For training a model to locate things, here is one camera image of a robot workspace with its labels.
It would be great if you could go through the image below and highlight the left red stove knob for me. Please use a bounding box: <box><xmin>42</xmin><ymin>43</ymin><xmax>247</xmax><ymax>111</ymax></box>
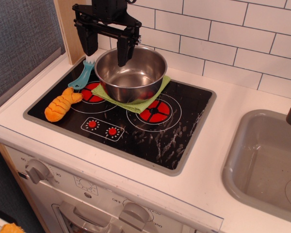
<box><xmin>88</xmin><ymin>120</ymin><xmax>97</xmax><ymax>129</ymax></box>

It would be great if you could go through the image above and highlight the grey oven door handle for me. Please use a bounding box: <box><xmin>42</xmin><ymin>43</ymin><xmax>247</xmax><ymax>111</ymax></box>
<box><xmin>58</xmin><ymin>201</ymin><xmax>124</xmax><ymax>233</ymax></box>

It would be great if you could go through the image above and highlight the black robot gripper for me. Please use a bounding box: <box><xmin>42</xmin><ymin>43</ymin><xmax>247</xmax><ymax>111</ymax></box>
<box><xmin>72</xmin><ymin>0</ymin><xmax>142</xmax><ymax>67</ymax></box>

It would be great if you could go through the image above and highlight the grey sink basin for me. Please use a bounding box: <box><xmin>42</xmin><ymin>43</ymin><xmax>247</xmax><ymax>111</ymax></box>
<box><xmin>222</xmin><ymin>110</ymin><xmax>291</xmax><ymax>222</ymax></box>

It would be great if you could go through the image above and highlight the right grey oven knob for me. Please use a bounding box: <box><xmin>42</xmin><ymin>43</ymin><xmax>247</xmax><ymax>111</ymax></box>
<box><xmin>119</xmin><ymin>202</ymin><xmax>150</xmax><ymax>231</ymax></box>

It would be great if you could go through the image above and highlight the orange plush toy bottom corner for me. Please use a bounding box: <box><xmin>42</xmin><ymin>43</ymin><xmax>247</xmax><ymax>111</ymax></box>
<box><xmin>0</xmin><ymin>223</ymin><xmax>25</xmax><ymax>233</ymax></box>

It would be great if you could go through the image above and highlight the blue dish brush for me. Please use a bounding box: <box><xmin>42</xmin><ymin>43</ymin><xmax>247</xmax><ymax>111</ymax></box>
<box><xmin>68</xmin><ymin>53</ymin><xmax>99</xmax><ymax>90</ymax></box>

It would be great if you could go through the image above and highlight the green cloth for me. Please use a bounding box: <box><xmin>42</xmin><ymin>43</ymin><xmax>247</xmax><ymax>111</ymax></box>
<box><xmin>91</xmin><ymin>75</ymin><xmax>171</xmax><ymax>114</ymax></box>

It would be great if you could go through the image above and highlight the black toy stove top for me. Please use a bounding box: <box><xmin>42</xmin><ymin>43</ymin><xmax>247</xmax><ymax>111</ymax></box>
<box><xmin>24</xmin><ymin>63</ymin><xmax>216</xmax><ymax>176</ymax></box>

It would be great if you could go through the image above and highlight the red stove knob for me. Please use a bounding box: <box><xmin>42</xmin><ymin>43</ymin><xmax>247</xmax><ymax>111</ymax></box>
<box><xmin>88</xmin><ymin>120</ymin><xmax>97</xmax><ymax>129</ymax></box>
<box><xmin>108</xmin><ymin>128</ymin><xmax>117</xmax><ymax>136</ymax></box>

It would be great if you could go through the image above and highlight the orange plush shrimp toy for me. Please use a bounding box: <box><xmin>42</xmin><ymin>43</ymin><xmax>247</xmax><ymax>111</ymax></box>
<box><xmin>44</xmin><ymin>87</ymin><xmax>83</xmax><ymax>122</ymax></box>

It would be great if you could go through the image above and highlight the wooden side post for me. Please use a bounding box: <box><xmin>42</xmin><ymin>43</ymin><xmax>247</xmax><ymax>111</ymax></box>
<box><xmin>53</xmin><ymin>0</ymin><xmax>91</xmax><ymax>65</ymax></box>

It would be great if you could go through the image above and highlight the grey oven knob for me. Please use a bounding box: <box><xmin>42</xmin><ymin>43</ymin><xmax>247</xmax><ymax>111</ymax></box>
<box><xmin>25</xmin><ymin>159</ymin><xmax>50</xmax><ymax>184</ymax></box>
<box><xmin>119</xmin><ymin>202</ymin><xmax>150</xmax><ymax>231</ymax></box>

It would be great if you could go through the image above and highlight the left grey oven knob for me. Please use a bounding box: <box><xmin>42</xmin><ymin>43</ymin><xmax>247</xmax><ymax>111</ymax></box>
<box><xmin>25</xmin><ymin>159</ymin><xmax>50</xmax><ymax>184</ymax></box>

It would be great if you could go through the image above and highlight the right red stove knob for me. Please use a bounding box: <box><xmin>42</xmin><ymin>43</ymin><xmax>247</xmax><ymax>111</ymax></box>
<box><xmin>108</xmin><ymin>128</ymin><xmax>117</xmax><ymax>136</ymax></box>

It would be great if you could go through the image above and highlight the stainless steel pot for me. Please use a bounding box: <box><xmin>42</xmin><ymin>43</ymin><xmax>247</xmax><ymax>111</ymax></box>
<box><xmin>95</xmin><ymin>47</ymin><xmax>167</xmax><ymax>104</ymax></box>

